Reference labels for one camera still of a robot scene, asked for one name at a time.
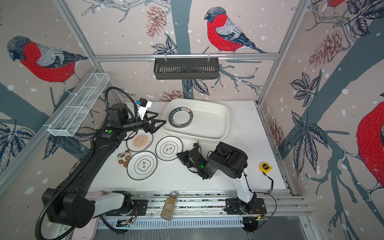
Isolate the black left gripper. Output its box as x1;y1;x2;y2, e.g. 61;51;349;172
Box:
122;110;166;134

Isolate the white flower plate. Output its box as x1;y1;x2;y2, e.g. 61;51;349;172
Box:
156;136;183;162
127;151;158;181

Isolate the green rim plate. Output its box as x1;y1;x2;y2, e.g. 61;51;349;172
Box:
169;107;194;128

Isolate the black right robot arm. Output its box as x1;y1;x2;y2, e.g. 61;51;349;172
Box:
177;142;265;215

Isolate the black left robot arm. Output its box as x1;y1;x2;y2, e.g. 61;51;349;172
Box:
35;104;166;240

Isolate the white plastic bin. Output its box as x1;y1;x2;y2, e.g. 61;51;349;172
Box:
162;99;230;143

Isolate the sunburst plate left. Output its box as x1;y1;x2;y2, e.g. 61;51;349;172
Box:
126;130;153;152

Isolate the spice jar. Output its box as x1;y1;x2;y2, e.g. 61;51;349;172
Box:
161;192;178;221

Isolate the yellow tape measure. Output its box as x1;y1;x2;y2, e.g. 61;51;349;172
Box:
260;162;273;175

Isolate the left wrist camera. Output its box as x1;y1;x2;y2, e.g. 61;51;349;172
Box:
136;98;152;120

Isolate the black wall basket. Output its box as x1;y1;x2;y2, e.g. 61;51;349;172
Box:
154;58;219;80

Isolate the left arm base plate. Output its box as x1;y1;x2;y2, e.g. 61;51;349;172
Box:
105;200;148;217

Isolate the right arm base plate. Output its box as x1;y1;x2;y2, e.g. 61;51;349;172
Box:
224;198;267;215

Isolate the white wire mesh shelf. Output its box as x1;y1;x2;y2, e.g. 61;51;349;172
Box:
48;73;110;137

